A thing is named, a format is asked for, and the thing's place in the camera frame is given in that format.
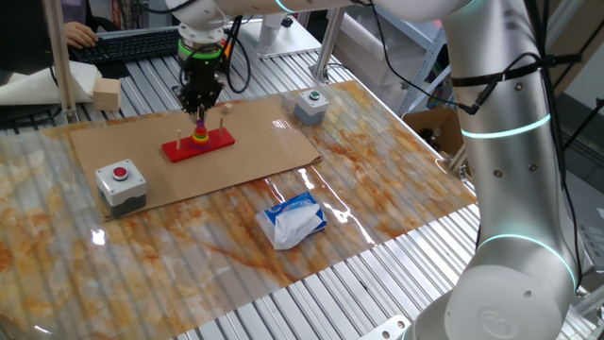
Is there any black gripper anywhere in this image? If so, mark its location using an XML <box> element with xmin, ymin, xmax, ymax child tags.
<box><xmin>173</xmin><ymin>57</ymin><xmax>226</xmax><ymax>125</ymax></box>

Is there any red Hanoi base board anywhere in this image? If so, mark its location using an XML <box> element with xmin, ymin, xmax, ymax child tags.
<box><xmin>160</xmin><ymin>127</ymin><xmax>236</xmax><ymax>164</ymax></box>

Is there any large wooden block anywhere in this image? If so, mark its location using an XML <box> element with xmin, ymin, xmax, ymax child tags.
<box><xmin>92</xmin><ymin>77</ymin><xmax>123</xmax><ymax>113</ymax></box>

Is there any person bare hand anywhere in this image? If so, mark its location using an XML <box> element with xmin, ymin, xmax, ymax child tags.
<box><xmin>64</xmin><ymin>21</ymin><xmax>99</xmax><ymax>50</ymax></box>

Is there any brown cardboard sheet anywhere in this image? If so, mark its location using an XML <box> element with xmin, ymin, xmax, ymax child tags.
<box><xmin>69</xmin><ymin>97</ymin><xmax>324</xmax><ymax>223</ymax></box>

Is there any black computer keyboard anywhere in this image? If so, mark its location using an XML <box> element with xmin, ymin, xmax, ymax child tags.
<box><xmin>69</xmin><ymin>27</ymin><xmax>183</xmax><ymax>65</ymax></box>

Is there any white stand with plate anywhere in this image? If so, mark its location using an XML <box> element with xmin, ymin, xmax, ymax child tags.
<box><xmin>238</xmin><ymin>13</ymin><xmax>322</xmax><ymax>60</ymax></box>

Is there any grey box green button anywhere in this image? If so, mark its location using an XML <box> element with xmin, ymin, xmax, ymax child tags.
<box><xmin>293</xmin><ymin>88</ymin><xmax>330</xmax><ymax>127</ymax></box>

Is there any grey box red button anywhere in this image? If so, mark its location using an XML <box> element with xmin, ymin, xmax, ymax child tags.
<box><xmin>94</xmin><ymin>159</ymin><xmax>148</xmax><ymax>220</ymax></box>

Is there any blue white tissue pack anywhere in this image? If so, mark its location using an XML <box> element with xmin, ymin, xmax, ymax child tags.
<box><xmin>254</xmin><ymin>191</ymin><xmax>328</xmax><ymax>251</ymax></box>

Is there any white cloth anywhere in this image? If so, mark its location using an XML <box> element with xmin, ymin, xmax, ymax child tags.
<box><xmin>0</xmin><ymin>59</ymin><xmax>103</xmax><ymax>108</ymax></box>

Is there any marble pattern plastic mat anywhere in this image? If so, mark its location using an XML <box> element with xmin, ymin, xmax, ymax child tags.
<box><xmin>0</xmin><ymin>79</ymin><xmax>478</xmax><ymax>340</ymax></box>

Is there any seated person dark clothing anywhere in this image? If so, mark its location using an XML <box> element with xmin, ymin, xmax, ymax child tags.
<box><xmin>0</xmin><ymin>0</ymin><xmax>91</xmax><ymax>86</ymax></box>

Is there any white metal shelf rack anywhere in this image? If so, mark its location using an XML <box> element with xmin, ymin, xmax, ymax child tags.
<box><xmin>339</xmin><ymin>8</ymin><xmax>454</xmax><ymax>117</ymax></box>

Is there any cardboard box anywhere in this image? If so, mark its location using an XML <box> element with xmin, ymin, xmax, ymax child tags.
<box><xmin>400</xmin><ymin>107</ymin><xmax>466</xmax><ymax>160</ymax></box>

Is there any black stand rod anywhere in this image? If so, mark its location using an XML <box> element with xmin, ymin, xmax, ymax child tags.
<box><xmin>561</xmin><ymin>96</ymin><xmax>604</xmax><ymax>152</ymax></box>

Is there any upright aluminium frame post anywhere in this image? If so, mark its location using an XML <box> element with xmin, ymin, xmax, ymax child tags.
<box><xmin>309</xmin><ymin>8</ymin><xmax>348</xmax><ymax>85</ymax></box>
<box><xmin>42</xmin><ymin>0</ymin><xmax>79</xmax><ymax>125</ymax></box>

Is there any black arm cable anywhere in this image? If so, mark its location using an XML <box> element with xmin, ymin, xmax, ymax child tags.
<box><xmin>221</xmin><ymin>0</ymin><xmax>482</xmax><ymax>117</ymax></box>

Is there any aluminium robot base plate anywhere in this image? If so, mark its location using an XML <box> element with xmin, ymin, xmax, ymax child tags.
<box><xmin>358</xmin><ymin>314</ymin><xmax>411</xmax><ymax>340</ymax></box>

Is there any black cable strap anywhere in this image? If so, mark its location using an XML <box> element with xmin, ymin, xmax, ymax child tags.
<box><xmin>450</xmin><ymin>54</ymin><xmax>582</xmax><ymax>91</ymax></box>

